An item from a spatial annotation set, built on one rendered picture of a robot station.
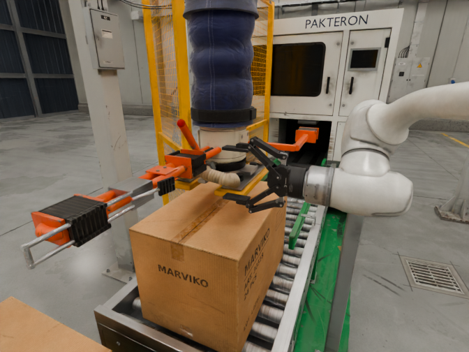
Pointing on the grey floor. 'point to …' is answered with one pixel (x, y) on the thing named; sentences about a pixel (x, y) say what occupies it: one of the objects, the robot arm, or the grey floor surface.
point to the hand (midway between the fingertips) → (228, 172)
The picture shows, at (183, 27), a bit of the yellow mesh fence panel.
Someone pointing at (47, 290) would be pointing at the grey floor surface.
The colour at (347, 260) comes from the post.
